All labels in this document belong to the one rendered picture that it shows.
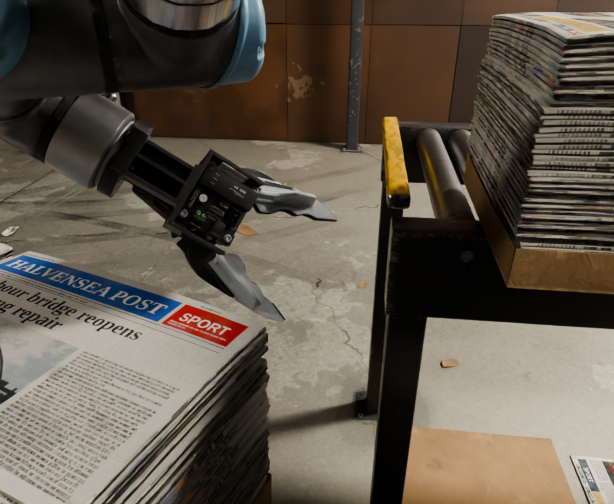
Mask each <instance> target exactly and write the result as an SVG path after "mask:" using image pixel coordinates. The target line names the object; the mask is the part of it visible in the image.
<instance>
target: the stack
mask: <svg viewBox="0 0 614 504"><path fill-rule="evenodd" d="M11 252H13V248H12V247H10V246H7V245H5V244H2V243H0V504H253V503H254V501H255V500H256V498H257V497H258V495H259V494H260V492H261V490H262V489H263V487H264V486H265V484H266V482H267V475H266V474H267V472H268V471H269V469H270V466H269V464H270V460H269V457H268V450H269V446H268V445H267V444H268V439H267V437H268V436H269V435H270V430H268V429H267V425H268V424H269V421H268V420H269V417H267V414H268V412H269V408H270V404H268V403H269V397H266V396H267V392H266V390H264V389H265V388H266V387H267V386H268V384H267V383H268V381H269V373H267V372H266V370H267V369H268V368H267V359H264V358H262V356H263V355H264V354H265V353H266V352H267V351H268V345H266V343H267V342H268V333H266V332H265V331H266V326H264V325H262V324H259V323H256V322H254V321H251V320H248V319H246V318H243V317H241V316H238V315H235V314H233V313H230V312H227V311H225V310H222V309H219V308H217V307H214V306H211V305H209V304H206V303H203V302H200V301H196V300H193V299H190V298H187V297H184V296H181V295H178V294H175V293H172V292H169V291H166V290H163V289H160V288H157V287H153V286H150V285H147V284H144V283H140V282H137V281H134V280H131V279H127V278H124V277H121V276H118V275H114V274H111V273H108V272H105V271H101V270H98V269H94V268H91V267H87V266H84V265H81V264H77V263H74V262H70V261H67V260H63V259H59V258H55V257H51V256H47V255H43V254H39V253H34V252H30V251H28V252H25V253H22V254H20V255H17V256H14V257H12V253H11Z"/></svg>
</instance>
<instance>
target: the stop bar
mask: <svg viewBox="0 0 614 504"><path fill-rule="evenodd" d="M382 126H383V127H382V129H381V132H383V144H384V161H385V179H386V181H385V182H384V187H385V188H386V196H387V207H388V208H394V209H408V208H409V207H410V201H411V196H410V190H409V185H408V179H407V173H406V167H405V161H404V155H403V149H402V143H401V137H400V131H399V125H398V119H397V117H383V122H382Z"/></svg>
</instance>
